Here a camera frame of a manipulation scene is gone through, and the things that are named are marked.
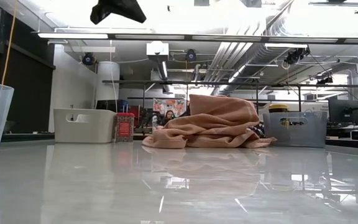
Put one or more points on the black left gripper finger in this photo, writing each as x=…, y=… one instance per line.
x=99, y=14
x=129, y=9

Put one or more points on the red spice tin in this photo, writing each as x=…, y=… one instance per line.
x=124, y=127

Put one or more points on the black round ceiling fixture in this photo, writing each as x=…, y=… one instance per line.
x=190, y=55
x=88, y=59

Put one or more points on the white ceiling box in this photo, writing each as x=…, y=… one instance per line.
x=157, y=48

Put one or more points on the white cylindrical column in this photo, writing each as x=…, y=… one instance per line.
x=107, y=81

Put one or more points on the blue container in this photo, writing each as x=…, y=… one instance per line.
x=122, y=105

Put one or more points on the floral poster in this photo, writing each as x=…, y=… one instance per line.
x=160, y=104

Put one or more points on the red chair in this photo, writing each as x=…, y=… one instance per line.
x=137, y=113

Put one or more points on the person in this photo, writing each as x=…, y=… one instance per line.
x=168, y=116

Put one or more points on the white plastic bin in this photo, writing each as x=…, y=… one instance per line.
x=85, y=127

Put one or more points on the pink cloth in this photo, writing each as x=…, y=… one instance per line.
x=210, y=124

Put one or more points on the black ceiling spotlight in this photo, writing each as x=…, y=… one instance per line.
x=324, y=80

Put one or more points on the grey plastic bin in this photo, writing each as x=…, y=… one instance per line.
x=294, y=137

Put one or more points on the black computer monitor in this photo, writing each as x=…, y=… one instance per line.
x=343, y=110

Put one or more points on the overhead frame bar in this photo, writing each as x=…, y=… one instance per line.
x=151, y=36

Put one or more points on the black horizontal rail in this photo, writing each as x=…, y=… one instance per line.
x=126, y=81

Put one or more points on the black ceiling camera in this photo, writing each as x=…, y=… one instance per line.
x=296, y=55

